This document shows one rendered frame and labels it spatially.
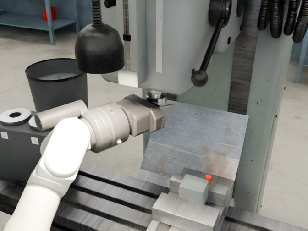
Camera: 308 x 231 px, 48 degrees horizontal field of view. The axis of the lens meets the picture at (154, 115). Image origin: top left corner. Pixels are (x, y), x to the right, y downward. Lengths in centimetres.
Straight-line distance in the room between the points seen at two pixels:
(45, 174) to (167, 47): 30
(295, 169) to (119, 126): 225
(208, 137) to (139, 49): 62
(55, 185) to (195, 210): 36
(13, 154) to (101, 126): 49
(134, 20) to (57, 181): 30
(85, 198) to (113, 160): 170
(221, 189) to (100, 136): 38
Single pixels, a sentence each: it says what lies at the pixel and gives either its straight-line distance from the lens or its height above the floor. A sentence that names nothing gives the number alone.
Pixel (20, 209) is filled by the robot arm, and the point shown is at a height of 119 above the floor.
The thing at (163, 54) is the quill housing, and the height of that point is 140.
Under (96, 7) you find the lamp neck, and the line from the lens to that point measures 50.
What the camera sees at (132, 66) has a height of 138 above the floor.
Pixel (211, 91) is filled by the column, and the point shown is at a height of 112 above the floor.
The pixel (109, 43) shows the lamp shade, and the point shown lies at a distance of 49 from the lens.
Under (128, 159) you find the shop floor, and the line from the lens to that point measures 272.
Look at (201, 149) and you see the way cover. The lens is 118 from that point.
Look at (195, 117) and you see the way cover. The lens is 118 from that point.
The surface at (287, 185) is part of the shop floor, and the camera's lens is 265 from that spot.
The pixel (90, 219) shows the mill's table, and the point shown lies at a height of 91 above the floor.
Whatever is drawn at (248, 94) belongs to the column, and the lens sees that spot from 111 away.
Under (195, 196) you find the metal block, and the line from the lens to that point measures 85.
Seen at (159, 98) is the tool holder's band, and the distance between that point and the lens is 76.
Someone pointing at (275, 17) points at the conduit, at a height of 142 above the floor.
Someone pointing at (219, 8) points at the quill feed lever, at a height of 146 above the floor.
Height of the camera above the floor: 160
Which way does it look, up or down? 29 degrees down
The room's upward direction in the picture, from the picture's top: straight up
